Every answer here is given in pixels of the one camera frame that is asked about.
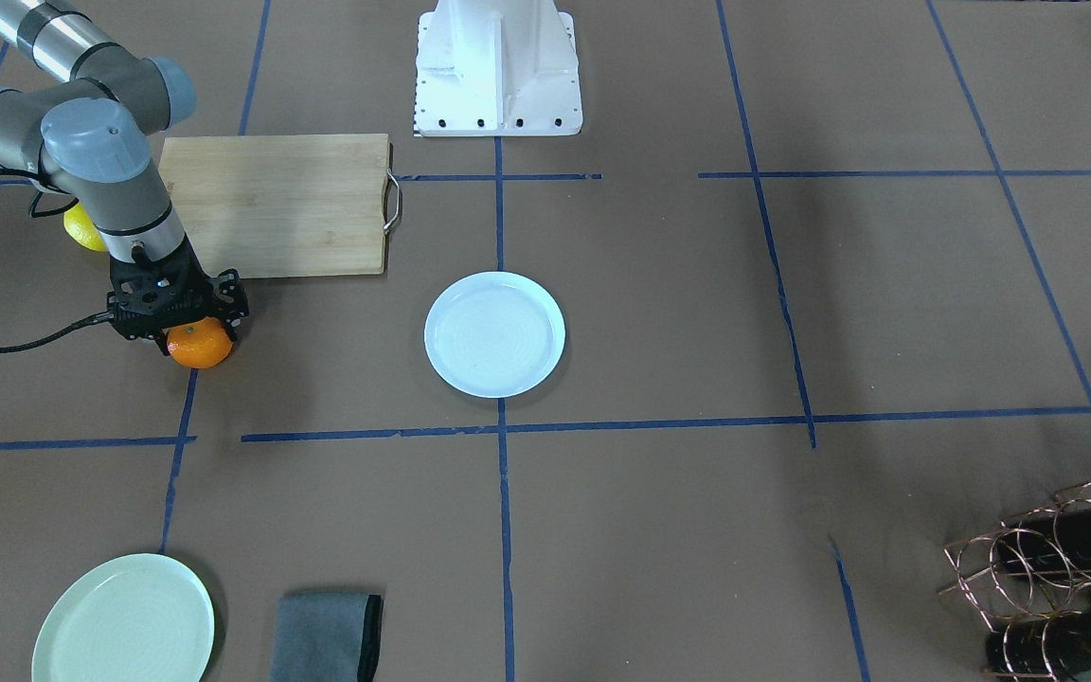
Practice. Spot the second grey blue robot arm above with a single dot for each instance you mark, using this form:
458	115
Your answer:
87	138

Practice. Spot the copper wire bottle rack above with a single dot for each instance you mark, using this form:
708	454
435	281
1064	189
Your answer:
1029	579

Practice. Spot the lower dark wine bottle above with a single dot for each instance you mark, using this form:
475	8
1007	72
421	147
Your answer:
1053	649

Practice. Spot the upper dark wine bottle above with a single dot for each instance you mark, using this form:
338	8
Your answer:
1054	544

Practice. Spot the dark wine bottle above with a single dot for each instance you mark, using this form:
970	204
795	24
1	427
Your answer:
1053	649
1054	544

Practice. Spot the pale green plate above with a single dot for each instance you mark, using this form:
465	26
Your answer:
140	617

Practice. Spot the lower yellow lemon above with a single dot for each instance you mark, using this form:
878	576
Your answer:
82	229

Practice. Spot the pale blue plate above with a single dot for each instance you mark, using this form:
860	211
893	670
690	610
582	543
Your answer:
494	335

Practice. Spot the folded grey cloth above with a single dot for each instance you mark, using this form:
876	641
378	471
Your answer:
327	636

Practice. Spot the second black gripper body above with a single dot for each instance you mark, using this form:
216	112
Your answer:
232	301

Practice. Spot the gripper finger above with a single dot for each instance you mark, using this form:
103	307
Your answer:
232	326
161	341

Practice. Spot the orange mandarin fruit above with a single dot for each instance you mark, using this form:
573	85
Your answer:
203	344

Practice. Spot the bamboo cutting board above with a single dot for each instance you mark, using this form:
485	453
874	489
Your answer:
284	206

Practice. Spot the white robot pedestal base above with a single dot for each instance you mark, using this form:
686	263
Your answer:
501	68

